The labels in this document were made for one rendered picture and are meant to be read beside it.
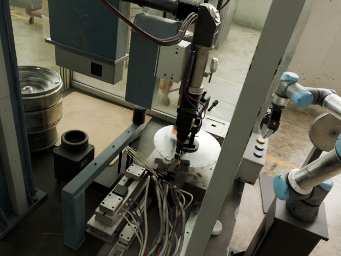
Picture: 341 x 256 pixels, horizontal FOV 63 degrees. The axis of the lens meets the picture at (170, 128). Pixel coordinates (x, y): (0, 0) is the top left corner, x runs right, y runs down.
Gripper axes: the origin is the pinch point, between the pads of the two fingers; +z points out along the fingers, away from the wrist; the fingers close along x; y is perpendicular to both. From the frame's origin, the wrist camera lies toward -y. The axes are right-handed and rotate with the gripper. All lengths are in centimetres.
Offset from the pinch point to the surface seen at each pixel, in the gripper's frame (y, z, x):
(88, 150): -55, 4, 70
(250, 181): -13.2, 20.4, -1.6
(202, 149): -26.4, 2.2, 26.2
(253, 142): 3.3, 7.5, 3.6
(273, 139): 174, 98, -29
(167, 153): -39, 2, 39
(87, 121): -14, 22, 100
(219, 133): -0.4, 7.1, 22.6
